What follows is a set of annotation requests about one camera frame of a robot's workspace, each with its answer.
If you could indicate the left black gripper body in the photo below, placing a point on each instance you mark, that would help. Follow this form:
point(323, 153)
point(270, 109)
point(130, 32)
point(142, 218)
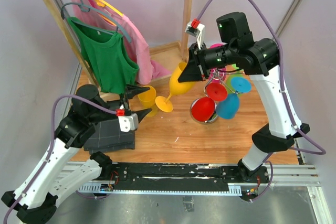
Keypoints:
point(124, 101)

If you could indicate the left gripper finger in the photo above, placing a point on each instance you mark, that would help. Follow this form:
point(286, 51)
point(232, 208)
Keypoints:
point(141, 114)
point(131, 91)

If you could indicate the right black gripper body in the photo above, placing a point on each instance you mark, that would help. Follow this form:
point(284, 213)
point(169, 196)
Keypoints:
point(201, 57)

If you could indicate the yellow wine glass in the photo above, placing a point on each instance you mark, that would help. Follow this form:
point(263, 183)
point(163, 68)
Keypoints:
point(147, 99)
point(176, 88)

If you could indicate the red wine glass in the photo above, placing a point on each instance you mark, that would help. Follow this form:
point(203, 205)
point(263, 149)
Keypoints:
point(203, 110)

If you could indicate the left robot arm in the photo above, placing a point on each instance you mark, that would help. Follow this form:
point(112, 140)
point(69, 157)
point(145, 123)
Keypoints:
point(38, 197)

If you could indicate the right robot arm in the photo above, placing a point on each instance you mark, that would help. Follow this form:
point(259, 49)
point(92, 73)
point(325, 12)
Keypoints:
point(261, 62)

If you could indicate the magenta wine glass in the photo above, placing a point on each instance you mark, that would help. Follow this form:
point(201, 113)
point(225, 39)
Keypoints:
point(217, 76)

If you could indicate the chrome wine glass rack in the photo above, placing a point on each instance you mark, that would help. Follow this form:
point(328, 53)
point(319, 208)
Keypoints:
point(222, 92)

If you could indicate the green wine glass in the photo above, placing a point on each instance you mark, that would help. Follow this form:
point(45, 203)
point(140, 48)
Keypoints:
point(229, 78)

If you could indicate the blue wine glass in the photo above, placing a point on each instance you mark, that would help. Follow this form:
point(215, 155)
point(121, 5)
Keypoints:
point(228, 108)

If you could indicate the dark grey folded cloth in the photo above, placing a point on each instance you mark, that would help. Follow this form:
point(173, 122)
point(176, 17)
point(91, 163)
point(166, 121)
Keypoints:
point(109, 138)

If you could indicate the green tank top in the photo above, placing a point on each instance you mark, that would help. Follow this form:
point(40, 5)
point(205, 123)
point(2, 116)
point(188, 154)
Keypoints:
point(106, 55)

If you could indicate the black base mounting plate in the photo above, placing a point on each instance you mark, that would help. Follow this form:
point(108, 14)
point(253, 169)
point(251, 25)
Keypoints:
point(168, 178)

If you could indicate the yellow clothes hanger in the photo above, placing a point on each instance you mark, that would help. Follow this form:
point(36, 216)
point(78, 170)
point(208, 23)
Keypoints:
point(105, 1)

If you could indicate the pink t-shirt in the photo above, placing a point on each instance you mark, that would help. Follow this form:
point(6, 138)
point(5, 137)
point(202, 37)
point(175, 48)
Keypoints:
point(137, 50)

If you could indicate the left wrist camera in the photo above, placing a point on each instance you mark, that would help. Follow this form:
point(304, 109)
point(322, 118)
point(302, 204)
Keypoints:
point(128, 123)

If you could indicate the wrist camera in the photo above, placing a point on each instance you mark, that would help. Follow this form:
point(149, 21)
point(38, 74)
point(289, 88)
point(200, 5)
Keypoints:
point(196, 29)
point(128, 123)

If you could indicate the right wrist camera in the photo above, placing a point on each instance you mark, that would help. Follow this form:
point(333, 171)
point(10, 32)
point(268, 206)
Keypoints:
point(196, 29)

